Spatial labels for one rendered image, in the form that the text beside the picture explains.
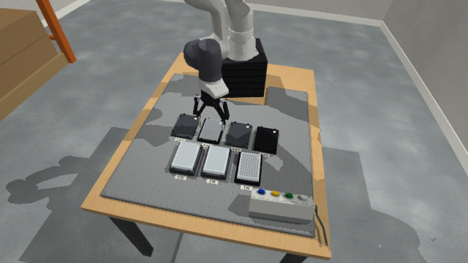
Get grey button panel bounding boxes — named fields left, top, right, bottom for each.
left=248, top=188, right=328, bottom=245

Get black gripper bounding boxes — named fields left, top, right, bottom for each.
left=193, top=90, right=230, bottom=131

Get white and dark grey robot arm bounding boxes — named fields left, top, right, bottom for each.
left=184, top=0, right=259, bottom=99

